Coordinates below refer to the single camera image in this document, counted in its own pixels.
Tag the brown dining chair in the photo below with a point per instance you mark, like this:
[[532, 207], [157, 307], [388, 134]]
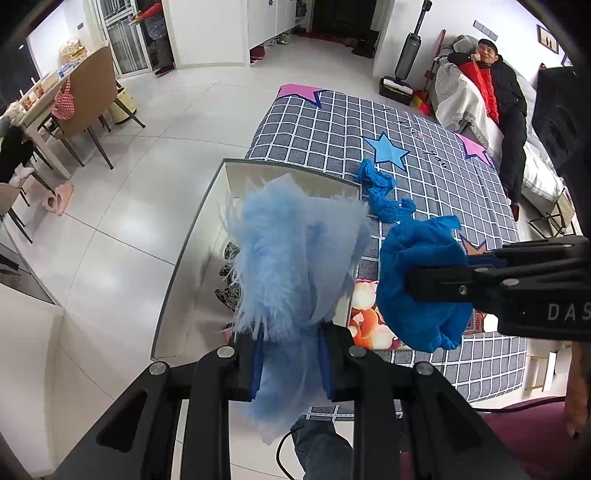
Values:
[[97, 92]]

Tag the upright vacuum cleaner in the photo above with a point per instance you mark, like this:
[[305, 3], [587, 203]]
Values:
[[408, 50]]

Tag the light grey sofa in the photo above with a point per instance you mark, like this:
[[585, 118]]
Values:
[[466, 106]]

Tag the chair with black garment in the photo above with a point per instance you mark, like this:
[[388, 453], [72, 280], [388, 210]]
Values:
[[14, 157]]

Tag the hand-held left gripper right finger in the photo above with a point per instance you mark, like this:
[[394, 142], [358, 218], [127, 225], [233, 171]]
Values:
[[325, 364]]

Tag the barred glass door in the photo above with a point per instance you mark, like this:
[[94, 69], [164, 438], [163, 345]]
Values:
[[122, 37]]

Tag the pink slippers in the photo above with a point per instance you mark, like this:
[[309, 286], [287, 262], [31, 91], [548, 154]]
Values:
[[57, 201]]

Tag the dark doormat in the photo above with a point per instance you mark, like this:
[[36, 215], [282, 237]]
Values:
[[332, 39]]

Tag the person's legs in jeans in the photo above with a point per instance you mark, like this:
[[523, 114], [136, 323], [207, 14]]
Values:
[[323, 457]]

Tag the leopard print cloth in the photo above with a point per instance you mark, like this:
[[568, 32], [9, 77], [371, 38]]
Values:
[[231, 295]]

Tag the white cabinet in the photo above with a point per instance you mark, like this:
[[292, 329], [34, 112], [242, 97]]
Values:
[[268, 23]]

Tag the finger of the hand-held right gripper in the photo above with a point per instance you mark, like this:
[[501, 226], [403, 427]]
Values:
[[531, 258], [443, 286]]

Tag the mushroom print carton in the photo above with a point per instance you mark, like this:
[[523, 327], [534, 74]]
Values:
[[364, 318]]

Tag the blue mesh scarf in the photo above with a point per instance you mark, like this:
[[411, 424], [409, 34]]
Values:
[[381, 203]]

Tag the red cloth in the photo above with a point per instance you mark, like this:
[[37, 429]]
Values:
[[485, 87]]

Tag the light blue fluffy cloth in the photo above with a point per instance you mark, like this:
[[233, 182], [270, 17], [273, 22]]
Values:
[[286, 258]]

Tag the red dustpan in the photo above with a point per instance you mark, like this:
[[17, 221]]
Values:
[[421, 102]]

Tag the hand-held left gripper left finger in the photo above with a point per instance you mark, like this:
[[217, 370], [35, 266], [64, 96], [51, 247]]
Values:
[[255, 383]]

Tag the maroon garment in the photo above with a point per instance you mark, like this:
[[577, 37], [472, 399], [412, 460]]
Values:
[[508, 438]]

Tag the black metal rack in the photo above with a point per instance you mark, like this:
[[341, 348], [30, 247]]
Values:
[[554, 219]]

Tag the person's right hand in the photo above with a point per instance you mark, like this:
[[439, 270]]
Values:
[[578, 392]]

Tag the white box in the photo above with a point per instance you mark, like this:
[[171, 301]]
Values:
[[194, 286]]

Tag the checked star-print tablecloth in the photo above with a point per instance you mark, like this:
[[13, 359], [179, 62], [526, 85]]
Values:
[[323, 134]]

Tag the framed wall picture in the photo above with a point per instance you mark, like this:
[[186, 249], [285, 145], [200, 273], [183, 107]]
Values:
[[548, 39]]

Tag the white dining table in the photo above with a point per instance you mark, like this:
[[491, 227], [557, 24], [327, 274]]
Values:
[[39, 122]]

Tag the red checked bag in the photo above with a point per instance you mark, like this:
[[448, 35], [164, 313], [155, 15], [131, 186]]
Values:
[[64, 99]]

